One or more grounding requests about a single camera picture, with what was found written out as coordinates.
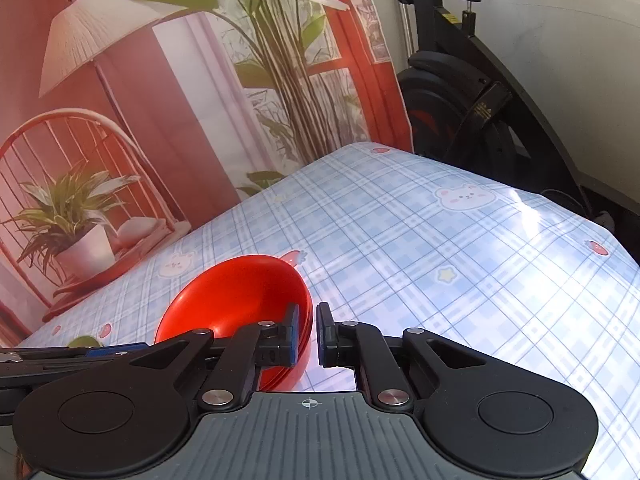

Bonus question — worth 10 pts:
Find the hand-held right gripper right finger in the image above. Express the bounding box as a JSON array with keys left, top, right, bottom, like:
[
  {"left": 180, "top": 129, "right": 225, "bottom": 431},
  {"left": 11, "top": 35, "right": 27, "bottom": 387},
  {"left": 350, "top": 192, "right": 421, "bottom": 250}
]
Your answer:
[{"left": 316, "top": 303, "right": 488, "bottom": 409}]

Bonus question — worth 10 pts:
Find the printed room backdrop cloth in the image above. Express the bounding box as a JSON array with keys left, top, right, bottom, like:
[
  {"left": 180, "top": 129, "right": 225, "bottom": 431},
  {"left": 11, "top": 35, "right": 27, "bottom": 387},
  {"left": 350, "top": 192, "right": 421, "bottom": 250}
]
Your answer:
[{"left": 0, "top": 0, "right": 416, "bottom": 347}]

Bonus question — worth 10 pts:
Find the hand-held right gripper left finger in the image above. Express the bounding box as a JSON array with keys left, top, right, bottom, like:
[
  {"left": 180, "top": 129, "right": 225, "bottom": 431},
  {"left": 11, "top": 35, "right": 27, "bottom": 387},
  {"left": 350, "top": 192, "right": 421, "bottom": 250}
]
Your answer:
[{"left": 130, "top": 303, "right": 301, "bottom": 409}]

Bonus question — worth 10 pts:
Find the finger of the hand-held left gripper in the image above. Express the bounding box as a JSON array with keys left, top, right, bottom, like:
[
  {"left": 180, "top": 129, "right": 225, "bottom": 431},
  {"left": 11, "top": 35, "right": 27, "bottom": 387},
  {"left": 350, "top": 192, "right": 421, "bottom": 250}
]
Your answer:
[{"left": 0, "top": 342, "right": 151, "bottom": 392}]

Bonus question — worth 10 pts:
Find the black exercise bike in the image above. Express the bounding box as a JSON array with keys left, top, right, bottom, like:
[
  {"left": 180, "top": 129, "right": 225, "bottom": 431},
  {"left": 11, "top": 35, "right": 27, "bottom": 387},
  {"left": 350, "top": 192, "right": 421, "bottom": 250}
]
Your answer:
[{"left": 395, "top": 0, "right": 640, "bottom": 241}]

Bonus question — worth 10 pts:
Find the blue checked tablecloth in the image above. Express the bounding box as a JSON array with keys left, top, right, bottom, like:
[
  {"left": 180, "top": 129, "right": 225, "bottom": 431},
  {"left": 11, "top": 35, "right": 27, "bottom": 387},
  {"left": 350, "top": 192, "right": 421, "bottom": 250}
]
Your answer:
[{"left": 15, "top": 142, "right": 640, "bottom": 476}]

